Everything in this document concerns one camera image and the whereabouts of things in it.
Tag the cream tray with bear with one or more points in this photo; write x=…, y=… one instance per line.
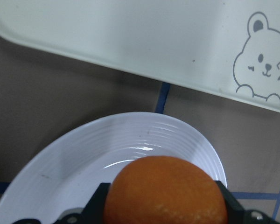
x=229, y=48

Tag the orange fruit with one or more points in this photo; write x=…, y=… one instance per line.
x=164, y=190

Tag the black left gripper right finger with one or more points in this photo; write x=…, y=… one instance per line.
x=235, y=210

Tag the brown paper table cover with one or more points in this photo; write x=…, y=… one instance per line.
x=43, y=96

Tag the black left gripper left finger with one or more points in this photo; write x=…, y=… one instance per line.
x=94, y=209

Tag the white ribbed plate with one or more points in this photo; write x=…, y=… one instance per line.
x=65, y=174

